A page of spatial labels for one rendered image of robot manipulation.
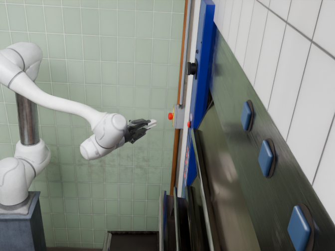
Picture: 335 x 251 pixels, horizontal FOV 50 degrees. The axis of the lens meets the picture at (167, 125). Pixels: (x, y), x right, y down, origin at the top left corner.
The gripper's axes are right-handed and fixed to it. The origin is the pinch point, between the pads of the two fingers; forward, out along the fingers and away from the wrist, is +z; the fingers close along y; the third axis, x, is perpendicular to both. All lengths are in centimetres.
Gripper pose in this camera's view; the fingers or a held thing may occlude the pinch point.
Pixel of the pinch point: (150, 123)
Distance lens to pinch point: 187.5
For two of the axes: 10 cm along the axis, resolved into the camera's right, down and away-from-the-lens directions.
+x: 7.2, 3.7, -5.8
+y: -0.6, 8.7, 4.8
